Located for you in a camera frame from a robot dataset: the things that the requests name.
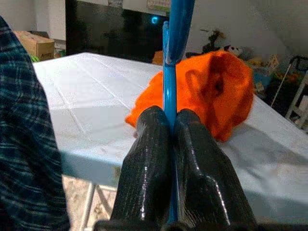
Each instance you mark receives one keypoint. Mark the blue plaid shirt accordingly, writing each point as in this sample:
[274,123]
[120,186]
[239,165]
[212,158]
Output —
[24,120]

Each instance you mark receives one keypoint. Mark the cardboard box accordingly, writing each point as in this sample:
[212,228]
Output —
[41,49]

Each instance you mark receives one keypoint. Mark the light blue folding table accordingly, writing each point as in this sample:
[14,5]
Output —
[96,101]

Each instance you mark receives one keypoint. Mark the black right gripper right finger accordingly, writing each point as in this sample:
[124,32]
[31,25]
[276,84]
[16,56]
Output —
[204,180]

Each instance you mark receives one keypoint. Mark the black television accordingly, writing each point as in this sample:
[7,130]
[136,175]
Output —
[108,31]

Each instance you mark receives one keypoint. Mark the blue plastic hanger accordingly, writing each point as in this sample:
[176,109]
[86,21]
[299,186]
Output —
[169,84]

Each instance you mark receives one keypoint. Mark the white metal rack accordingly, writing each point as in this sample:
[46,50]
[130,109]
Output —
[297,96]

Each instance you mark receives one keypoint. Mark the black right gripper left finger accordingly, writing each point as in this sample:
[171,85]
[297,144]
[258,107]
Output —
[146,168]

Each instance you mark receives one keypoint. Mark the orange cloth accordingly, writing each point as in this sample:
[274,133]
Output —
[216,96]

